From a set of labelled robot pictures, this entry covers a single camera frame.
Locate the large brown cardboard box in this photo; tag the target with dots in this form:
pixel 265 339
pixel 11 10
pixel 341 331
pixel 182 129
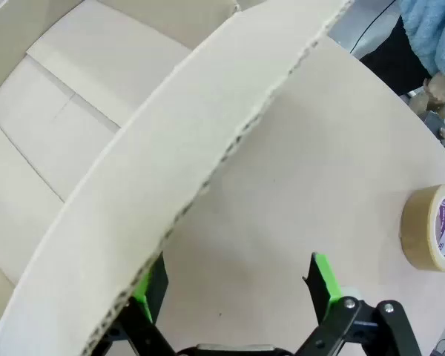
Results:
pixel 170 148

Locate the person's right hand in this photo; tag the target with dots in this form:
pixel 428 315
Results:
pixel 437 87

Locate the person's left hand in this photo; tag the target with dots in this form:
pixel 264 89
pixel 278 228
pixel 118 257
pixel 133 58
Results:
pixel 420 104

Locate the person body blue fuzzy sweater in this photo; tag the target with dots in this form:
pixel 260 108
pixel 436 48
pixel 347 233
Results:
pixel 400 63

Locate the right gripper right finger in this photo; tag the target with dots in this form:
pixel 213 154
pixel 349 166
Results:
pixel 326 296

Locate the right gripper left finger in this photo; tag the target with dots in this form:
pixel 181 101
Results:
pixel 157 296

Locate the brown packing tape roll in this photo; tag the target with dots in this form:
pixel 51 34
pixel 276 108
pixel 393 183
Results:
pixel 419 230

